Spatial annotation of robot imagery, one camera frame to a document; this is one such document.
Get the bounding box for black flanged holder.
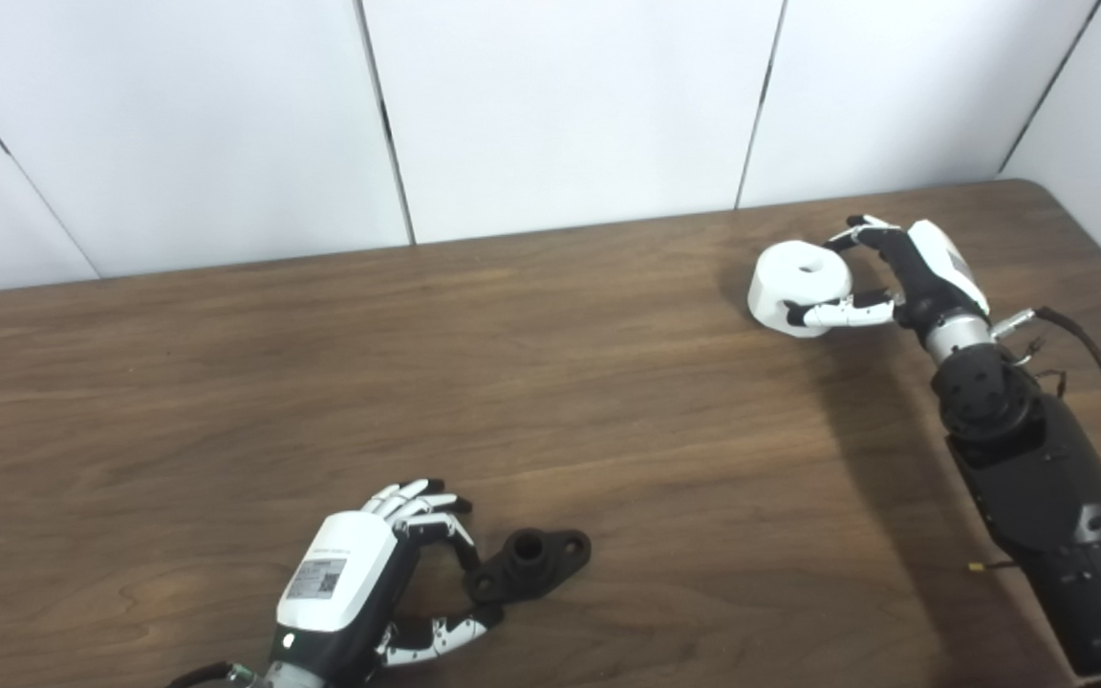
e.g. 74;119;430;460
464;528;593;605

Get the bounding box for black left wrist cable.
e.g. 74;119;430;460
166;661;238;688

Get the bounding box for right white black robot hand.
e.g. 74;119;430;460
785;215;992;335

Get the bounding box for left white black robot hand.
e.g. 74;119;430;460
269;479;504;685

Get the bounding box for round white piece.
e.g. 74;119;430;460
747;241;853;339

